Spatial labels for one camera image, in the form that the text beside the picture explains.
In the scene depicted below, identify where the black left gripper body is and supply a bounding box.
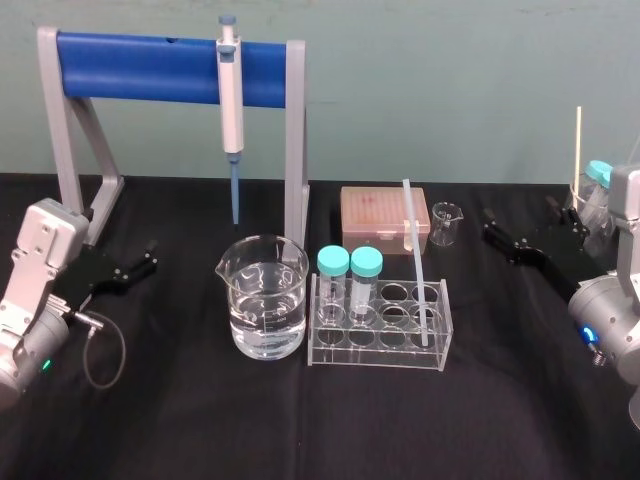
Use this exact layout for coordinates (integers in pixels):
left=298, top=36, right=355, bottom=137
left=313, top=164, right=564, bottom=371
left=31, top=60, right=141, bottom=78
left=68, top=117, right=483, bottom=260
left=51, top=241, right=133, bottom=312

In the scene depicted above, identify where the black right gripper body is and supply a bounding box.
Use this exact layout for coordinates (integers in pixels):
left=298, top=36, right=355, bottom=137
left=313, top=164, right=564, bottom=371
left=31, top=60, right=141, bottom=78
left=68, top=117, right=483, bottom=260
left=518, top=246, right=583, bottom=304

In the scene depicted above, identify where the clear glass stirring rod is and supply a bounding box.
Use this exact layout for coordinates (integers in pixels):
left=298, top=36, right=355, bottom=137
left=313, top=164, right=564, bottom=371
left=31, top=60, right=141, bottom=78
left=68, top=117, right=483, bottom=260
left=402, top=178, right=432, bottom=347

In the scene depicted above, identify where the glass beaker holding tools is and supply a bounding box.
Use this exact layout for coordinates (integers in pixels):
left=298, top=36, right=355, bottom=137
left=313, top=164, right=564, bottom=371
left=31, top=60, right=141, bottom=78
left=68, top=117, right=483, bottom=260
left=569, top=178, right=620, bottom=257

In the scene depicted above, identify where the teal capped plastic tube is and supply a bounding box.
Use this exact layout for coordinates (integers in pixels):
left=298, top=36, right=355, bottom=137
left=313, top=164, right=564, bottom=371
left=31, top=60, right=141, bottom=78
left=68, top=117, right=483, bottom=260
left=583, top=160, right=614, bottom=236

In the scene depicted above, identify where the small empty glass beaker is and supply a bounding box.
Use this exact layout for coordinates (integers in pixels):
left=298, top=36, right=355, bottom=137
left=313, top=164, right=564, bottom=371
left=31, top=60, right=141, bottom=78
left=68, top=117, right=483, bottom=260
left=430, top=201, right=464, bottom=246

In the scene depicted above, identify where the thin wooden stick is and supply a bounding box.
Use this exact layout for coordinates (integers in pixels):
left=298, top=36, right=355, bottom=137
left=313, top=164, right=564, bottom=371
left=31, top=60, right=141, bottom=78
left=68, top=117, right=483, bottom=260
left=573, top=106, right=583, bottom=201

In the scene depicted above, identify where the clear acrylic tube rack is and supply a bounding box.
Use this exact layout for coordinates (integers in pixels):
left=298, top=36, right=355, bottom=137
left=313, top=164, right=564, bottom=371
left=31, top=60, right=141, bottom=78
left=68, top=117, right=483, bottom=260
left=307, top=272, right=454, bottom=371

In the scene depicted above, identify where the pink translucent pipette tip box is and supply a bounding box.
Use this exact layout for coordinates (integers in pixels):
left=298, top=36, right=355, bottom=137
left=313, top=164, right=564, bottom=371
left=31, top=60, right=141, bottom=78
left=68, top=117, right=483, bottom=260
left=341, top=186, right=432, bottom=255

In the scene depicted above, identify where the large glass beaker with water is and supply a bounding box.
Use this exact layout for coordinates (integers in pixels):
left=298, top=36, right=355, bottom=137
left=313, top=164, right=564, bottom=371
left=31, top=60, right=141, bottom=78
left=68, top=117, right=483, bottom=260
left=214, top=234, right=310, bottom=360

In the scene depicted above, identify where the teal capped sample tube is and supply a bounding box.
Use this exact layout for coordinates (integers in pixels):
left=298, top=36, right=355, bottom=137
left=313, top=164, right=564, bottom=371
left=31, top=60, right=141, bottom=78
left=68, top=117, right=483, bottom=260
left=316, top=245, right=350, bottom=322
left=349, top=245, right=385, bottom=322

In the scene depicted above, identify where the grey and blue pipette stand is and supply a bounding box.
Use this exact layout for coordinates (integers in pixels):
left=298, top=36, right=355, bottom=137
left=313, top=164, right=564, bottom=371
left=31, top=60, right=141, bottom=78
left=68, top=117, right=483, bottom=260
left=37, top=27, right=311, bottom=251

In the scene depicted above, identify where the white and blue pipette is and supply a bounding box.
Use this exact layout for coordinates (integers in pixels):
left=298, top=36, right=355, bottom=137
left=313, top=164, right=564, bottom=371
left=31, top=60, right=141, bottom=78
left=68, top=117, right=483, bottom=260
left=215, top=14, right=245, bottom=226

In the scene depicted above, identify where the black table cloth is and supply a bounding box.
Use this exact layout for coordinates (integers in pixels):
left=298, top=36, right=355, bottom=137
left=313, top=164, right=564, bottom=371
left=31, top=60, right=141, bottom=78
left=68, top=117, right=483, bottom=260
left=0, top=172, right=640, bottom=480

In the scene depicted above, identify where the thin dark gripper cable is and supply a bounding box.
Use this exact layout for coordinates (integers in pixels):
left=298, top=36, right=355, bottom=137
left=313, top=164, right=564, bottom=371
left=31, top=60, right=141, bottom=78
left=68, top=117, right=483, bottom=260
left=63, top=307, right=127, bottom=390

